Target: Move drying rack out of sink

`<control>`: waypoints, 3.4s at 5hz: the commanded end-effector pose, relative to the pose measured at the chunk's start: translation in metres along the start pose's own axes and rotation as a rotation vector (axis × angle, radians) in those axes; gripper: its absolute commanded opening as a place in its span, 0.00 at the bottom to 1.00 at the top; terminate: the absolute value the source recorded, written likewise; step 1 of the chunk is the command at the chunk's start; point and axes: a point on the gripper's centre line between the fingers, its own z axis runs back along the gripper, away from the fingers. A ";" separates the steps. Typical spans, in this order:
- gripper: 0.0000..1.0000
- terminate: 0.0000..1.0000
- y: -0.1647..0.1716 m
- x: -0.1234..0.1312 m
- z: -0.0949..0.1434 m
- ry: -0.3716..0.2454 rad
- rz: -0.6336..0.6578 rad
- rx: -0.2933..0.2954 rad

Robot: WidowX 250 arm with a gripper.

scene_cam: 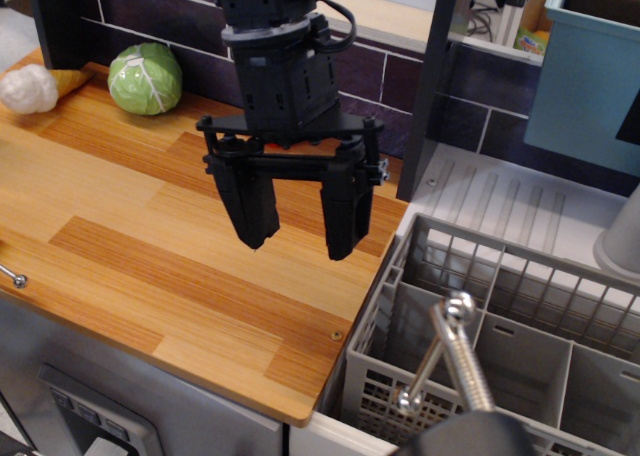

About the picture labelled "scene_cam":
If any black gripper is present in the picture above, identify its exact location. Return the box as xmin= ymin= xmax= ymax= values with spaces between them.
xmin=197 ymin=18 xmax=388 ymax=261

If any grey plastic drying rack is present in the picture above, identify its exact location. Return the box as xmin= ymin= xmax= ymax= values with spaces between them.
xmin=341 ymin=215 xmax=639 ymax=455

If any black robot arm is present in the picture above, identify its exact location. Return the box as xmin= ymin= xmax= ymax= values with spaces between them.
xmin=197 ymin=0 xmax=388 ymax=261

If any red toy tomato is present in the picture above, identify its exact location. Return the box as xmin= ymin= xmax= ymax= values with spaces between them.
xmin=265 ymin=143 xmax=282 ymax=152

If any green toy cabbage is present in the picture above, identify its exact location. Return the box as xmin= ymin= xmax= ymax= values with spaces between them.
xmin=108 ymin=43 xmax=183 ymax=116

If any small silver knob rod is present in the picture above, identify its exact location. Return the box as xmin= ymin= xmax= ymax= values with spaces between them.
xmin=0 ymin=265 xmax=29 ymax=289

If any white toy ice cream cone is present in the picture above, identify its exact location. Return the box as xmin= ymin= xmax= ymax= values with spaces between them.
xmin=1 ymin=64 xmax=95 ymax=115

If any colourful cardboard box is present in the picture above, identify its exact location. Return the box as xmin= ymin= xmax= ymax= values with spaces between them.
xmin=513 ymin=0 xmax=552 ymax=56

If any grey oven control panel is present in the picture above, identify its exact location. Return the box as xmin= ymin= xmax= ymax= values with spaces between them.
xmin=38 ymin=364 xmax=164 ymax=455

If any light blue storage box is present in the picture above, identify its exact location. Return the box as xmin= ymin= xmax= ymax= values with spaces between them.
xmin=524 ymin=0 xmax=639 ymax=176

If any grey plastic cup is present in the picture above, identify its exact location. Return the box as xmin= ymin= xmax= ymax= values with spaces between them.
xmin=593 ymin=188 xmax=640 ymax=281

